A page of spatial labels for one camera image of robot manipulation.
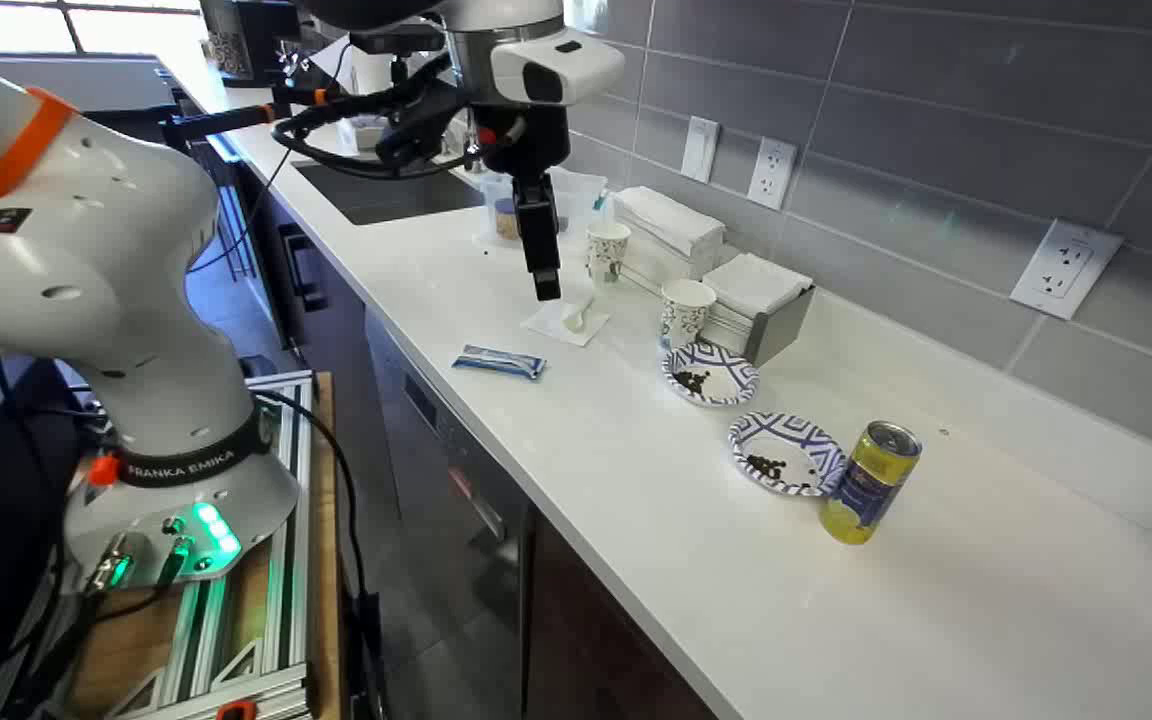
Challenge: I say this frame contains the clear plastic container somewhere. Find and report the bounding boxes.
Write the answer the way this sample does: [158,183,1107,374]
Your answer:
[482,165,613,249]

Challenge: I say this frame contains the white light switch plate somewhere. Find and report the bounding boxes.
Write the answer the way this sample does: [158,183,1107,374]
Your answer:
[680,114,719,183]

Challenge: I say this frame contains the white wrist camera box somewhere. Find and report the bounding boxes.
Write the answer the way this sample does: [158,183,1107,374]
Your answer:
[494,33,623,103]

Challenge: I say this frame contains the blue patterned paper bowl near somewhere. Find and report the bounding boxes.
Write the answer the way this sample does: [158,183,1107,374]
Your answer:
[730,412,850,499]

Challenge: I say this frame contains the blue patterned paper bowl far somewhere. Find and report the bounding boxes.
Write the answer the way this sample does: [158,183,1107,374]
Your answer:
[666,342,755,407]

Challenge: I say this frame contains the white wall outlet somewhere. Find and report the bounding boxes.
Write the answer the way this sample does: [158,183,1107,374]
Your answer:
[1013,220,1122,320]
[750,138,796,212]

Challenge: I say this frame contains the clear napkin holder with napkins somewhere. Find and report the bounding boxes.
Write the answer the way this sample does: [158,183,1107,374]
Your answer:
[613,183,730,286]

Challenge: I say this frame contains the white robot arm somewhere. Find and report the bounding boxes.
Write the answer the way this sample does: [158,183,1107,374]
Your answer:
[0,0,593,587]

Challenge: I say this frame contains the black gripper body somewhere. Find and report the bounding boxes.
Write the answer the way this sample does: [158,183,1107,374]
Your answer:
[472,103,567,199]

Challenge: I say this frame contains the steel napkin dispenser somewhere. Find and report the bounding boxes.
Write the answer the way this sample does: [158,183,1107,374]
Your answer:
[705,251,817,363]

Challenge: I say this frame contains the white paper napkin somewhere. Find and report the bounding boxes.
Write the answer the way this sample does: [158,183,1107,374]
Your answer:
[529,295,609,348]

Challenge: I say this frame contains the white wall outlet middle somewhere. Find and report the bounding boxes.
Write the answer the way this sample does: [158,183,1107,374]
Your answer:
[750,138,796,212]

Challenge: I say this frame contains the blue patterned paper bowl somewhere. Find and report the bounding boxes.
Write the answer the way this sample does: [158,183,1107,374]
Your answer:
[666,342,755,407]
[730,412,850,499]

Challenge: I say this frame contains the kitchen sink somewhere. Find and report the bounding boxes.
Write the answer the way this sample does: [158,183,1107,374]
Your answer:
[298,160,482,223]

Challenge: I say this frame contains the white plastic spoon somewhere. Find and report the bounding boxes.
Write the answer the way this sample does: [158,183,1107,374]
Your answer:
[564,295,595,330]

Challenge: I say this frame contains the yellow blue can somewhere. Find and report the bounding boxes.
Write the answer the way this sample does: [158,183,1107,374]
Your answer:
[822,421,926,543]

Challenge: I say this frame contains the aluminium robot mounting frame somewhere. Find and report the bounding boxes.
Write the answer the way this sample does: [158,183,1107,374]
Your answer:
[0,366,342,720]

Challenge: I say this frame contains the patterned paper cup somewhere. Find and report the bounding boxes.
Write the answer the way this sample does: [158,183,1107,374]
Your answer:
[661,279,718,353]
[586,223,632,284]

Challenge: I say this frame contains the white wall outlet right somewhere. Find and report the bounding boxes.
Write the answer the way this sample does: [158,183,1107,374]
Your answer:
[1013,220,1122,320]

